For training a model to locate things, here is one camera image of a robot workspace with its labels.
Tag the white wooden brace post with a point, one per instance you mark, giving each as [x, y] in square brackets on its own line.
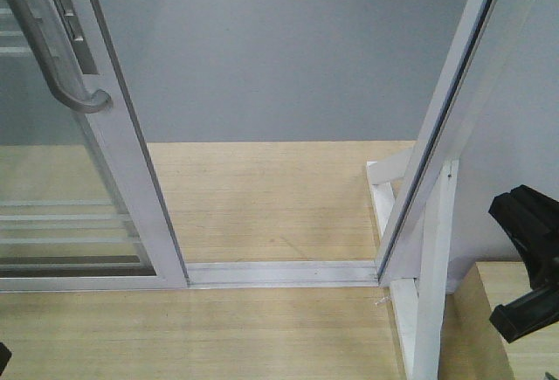
[418, 302]

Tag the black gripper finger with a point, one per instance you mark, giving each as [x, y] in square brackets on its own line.
[5, 356]
[531, 312]
[530, 219]

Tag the white door jamb frame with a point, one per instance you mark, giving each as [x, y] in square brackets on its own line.
[487, 32]

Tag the silver door lock plate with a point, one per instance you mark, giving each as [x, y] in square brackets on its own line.
[74, 32]

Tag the aluminium floor track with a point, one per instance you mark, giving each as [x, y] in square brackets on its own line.
[283, 274]

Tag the grey door handle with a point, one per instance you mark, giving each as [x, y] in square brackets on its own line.
[93, 103]

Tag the white framed sliding glass door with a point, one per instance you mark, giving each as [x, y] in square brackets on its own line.
[81, 207]

